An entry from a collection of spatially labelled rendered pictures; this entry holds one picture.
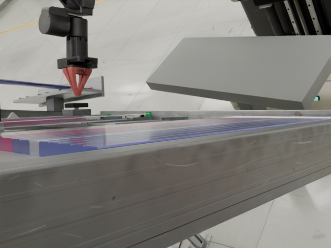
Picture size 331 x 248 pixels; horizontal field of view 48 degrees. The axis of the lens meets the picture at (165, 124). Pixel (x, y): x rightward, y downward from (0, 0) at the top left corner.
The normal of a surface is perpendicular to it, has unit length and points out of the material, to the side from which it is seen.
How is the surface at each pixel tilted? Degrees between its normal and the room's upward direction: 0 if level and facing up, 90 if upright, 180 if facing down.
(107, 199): 90
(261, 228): 0
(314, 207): 0
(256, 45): 0
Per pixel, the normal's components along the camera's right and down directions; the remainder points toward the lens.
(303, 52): -0.50, -0.65
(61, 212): 0.74, 0.02
